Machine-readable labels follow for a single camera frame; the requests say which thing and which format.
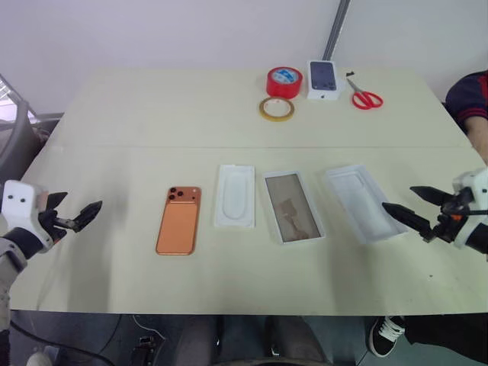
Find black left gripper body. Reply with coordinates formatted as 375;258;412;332
37;208;76;246

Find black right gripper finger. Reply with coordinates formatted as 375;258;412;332
409;185;453;207
381;202;435;238

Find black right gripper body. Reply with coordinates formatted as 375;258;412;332
420;191;469;245

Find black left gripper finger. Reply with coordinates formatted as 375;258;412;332
72;200;104;233
43;191;69;211

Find white phone box base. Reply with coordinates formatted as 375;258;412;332
324;164;410;246

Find white box lid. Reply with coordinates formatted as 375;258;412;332
262;170;328;246

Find white printed phone box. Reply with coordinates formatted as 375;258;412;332
307;59;342;102

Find orange smartphone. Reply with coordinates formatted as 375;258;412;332
155;185;203;257

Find person in dark shirt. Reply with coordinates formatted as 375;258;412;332
445;69;488;169

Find dark trouser leg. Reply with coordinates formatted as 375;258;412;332
399;314;488;354

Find black sneaker white laces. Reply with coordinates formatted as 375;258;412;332
367;315;409;358

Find black floor device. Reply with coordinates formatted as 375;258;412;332
130;335;162;366

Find white moulded insert tray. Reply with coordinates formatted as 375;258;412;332
213;163;256;230

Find yellow clear tape roll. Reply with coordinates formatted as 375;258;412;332
258;96;297;124

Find red tape roll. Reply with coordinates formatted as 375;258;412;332
265;66;304;100

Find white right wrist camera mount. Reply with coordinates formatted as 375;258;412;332
452;168;488;251

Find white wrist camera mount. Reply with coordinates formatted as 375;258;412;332
452;168;488;251
0;180;56;253

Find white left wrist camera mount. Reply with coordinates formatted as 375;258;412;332
0;180;56;253

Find grey curved metal frame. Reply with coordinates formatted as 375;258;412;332
0;73;65;169

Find red handled scissors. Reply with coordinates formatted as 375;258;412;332
345;75;384;111

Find black floor cable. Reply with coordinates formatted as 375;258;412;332
9;314;123;366

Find white floor cable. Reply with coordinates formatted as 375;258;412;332
132;314;165;339

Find grey wall cable channel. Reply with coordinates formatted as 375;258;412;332
322;0;352;63

